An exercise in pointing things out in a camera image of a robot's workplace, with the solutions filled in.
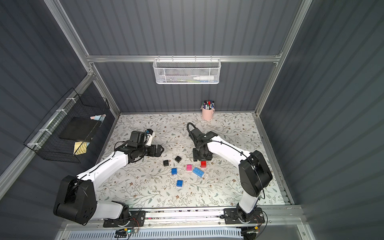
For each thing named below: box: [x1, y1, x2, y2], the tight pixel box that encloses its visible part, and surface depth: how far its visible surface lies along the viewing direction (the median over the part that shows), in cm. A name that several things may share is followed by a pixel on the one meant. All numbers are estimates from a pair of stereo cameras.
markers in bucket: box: [201, 100, 215, 110], surface depth 111 cm
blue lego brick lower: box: [176, 179, 184, 187], surface depth 86 cm
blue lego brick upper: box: [171, 168, 178, 175], surface depth 91 cm
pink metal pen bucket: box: [200, 107, 215, 121], surface depth 116 cm
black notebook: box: [59, 116, 102, 141], surface depth 75 cm
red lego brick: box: [200, 160, 207, 168], surface depth 91 cm
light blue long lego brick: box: [192, 167, 205, 178], surface depth 90 cm
